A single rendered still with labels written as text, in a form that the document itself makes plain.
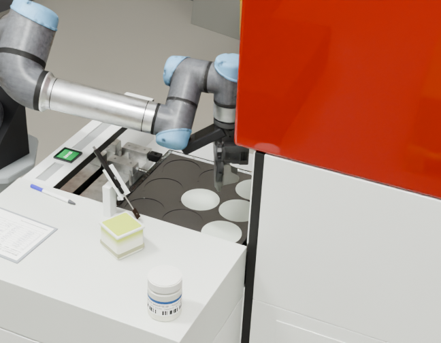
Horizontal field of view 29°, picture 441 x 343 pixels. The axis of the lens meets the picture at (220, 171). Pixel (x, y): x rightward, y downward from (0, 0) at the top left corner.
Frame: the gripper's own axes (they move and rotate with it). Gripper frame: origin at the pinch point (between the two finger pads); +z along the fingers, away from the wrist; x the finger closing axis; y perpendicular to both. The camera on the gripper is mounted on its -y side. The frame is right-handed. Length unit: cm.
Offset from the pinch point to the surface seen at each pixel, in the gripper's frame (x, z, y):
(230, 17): 318, 85, 41
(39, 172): 9.9, 1.3, -44.6
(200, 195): 6.9, 7.3, -3.3
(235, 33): 314, 93, 44
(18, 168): 34, 15, -54
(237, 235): -10.9, 7.3, 4.5
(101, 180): 18.3, 9.3, -29.3
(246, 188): 10.1, 7.3, 9.4
